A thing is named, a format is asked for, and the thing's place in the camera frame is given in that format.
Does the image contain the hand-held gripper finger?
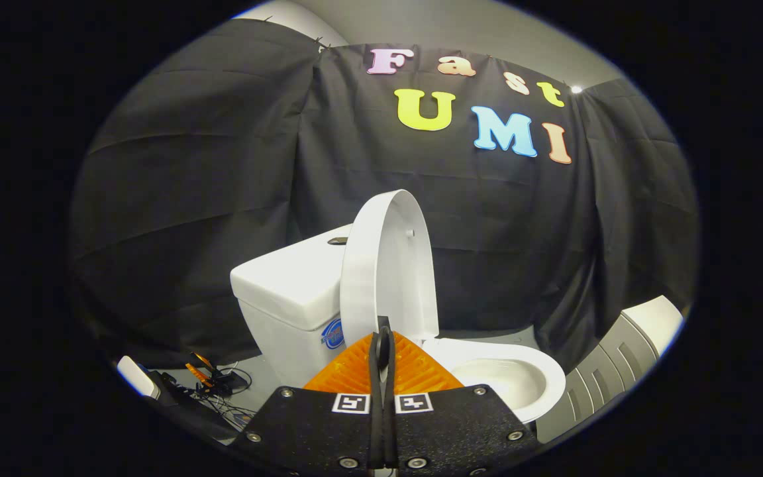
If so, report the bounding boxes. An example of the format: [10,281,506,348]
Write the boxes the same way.
[385,318,542,476]
[232,317,387,474]

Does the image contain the white toilet lid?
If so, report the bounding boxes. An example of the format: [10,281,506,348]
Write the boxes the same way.
[340,189,440,345]

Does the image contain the white toilet with tank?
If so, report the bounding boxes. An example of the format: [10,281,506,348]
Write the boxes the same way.
[230,224,566,425]

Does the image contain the orange and black tools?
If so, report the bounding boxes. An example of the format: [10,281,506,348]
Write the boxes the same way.
[185,352,251,398]

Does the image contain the white panelled cabinet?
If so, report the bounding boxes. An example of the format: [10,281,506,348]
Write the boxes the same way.
[536,295,684,443]

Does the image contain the small white device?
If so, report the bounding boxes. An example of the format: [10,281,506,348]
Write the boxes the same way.
[117,356,160,399]

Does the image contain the black backdrop cloth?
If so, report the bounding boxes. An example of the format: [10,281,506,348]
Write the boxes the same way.
[69,19,699,372]

